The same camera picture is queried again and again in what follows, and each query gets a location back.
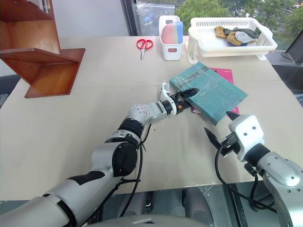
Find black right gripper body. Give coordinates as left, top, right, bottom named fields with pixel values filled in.
left=220, top=132, right=241, bottom=158

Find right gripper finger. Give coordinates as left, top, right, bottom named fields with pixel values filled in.
left=204, top=127, right=223, bottom=150
left=225, top=111, right=241, bottom=122

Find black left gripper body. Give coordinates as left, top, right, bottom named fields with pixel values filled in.
left=174, top=91, right=191, bottom=114

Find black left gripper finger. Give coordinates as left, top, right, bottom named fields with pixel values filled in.
left=180, top=87, right=200, bottom=98

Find teal hardcover book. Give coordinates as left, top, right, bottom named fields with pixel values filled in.
left=169, top=61, right=249, bottom=126

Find magenta thin book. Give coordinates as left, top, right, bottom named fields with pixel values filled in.
left=191, top=68, right=240, bottom=115

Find wooden bookshelf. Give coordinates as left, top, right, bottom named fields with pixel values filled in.
left=0, top=0, right=86, bottom=99

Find white narrow plastic bin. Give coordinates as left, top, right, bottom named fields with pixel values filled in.
left=158, top=15, right=184, bottom=61

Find white slotted plastic basket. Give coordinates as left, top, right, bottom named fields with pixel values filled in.
left=187, top=17, right=278, bottom=62

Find blue foam pad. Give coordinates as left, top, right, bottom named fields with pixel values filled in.
left=176, top=21, right=184, bottom=44

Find mustard yellow glove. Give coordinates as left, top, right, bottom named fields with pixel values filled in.
left=226, top=31, right=241, bottom=47
left=214, top=26, right=226, bottom=39

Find light grey glove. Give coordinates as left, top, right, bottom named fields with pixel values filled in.
left=235, top=32, right=249, bottom=45

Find clear plastic bag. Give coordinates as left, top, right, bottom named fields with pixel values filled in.
left=132, top=2, right=176, bottom=37

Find cloth items in tray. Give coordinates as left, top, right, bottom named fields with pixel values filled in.
left=223, top=26, right=262, bottom=43

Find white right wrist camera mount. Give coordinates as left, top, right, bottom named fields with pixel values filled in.
left=228, top=114, right=266, bottom=162

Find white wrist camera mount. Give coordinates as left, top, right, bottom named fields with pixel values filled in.
left=228, top=114, right=266, bottom=162
left=158, top=82, right=178, bottom=116

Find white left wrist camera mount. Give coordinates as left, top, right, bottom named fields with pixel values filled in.
left=158, top=82, right=178, bottom=116

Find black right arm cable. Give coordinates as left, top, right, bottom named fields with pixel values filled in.
left=214, top=139, right=278, bottom=214

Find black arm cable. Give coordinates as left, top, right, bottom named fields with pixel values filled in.
left=214, top=139, right=278, bottom=214
left=118, top=122, right=152, bottom=218

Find red handled scissors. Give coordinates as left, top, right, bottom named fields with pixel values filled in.
left=136, top=38, right=154, bottom=61

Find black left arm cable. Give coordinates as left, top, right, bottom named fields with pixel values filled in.
left=118, top=122, right=152, bottom=218

